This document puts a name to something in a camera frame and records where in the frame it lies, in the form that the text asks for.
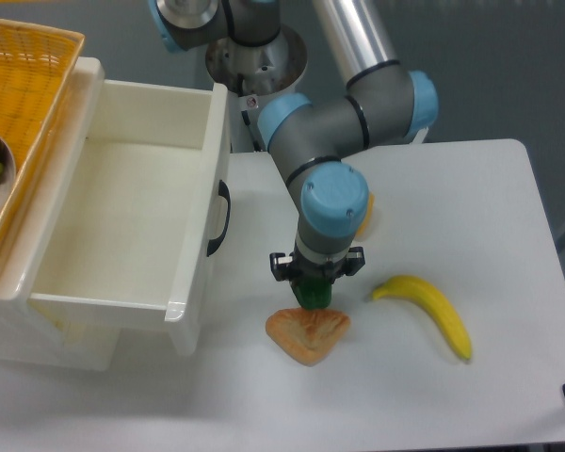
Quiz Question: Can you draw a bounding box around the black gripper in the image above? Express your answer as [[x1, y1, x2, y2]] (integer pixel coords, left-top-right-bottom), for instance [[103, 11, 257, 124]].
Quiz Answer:
[[269, 246, 365, 284]]

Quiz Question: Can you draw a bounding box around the green bell pepper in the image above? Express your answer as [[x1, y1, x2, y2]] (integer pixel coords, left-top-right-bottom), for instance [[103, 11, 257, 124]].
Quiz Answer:
[[291, 277, 332, 310]]

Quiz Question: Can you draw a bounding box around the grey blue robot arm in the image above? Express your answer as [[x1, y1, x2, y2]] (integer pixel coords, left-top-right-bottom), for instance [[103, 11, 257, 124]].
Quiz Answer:
[[149, 1, 439, 286]]

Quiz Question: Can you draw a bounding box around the triangular brown pastry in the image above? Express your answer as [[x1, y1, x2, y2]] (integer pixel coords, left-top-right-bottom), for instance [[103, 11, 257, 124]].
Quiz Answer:
[[265, 308, 351, 366]]

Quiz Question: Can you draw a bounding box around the yellow bell pepper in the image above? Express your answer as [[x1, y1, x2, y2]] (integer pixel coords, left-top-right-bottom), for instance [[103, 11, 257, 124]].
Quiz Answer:
[[356, 192, 375, 236]]

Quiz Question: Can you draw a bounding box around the yellow banana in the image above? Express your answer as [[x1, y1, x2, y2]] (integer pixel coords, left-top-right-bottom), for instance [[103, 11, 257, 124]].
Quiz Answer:
[[370, 275, 473, 362]]

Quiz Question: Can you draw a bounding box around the white plastic drawer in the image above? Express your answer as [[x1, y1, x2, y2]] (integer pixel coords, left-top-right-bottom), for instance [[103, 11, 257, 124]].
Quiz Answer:
[[29, 81, 230, 355]]

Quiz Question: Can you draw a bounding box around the white drawer cabinet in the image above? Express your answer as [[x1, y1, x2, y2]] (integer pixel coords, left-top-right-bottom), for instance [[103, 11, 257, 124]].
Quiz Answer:
[[0, 57, 120, 371]]

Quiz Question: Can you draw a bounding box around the yellow woven basket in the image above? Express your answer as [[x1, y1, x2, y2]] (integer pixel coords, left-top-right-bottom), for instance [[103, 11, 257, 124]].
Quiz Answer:
[[0, 19, 85, 274]]

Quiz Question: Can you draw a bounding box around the black drawer handle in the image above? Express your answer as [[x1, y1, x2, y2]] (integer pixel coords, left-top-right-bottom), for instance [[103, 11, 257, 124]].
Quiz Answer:
[[206, 180, 232, 257]]

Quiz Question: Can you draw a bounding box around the white metal bracket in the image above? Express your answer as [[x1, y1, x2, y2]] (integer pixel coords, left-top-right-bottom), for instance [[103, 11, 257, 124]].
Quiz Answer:
[[407, 127, 429, 145]]

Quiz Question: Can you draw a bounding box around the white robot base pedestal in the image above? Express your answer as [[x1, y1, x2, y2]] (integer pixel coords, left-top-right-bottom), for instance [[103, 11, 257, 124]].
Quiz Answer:
[[205, 25, 308, 153]]

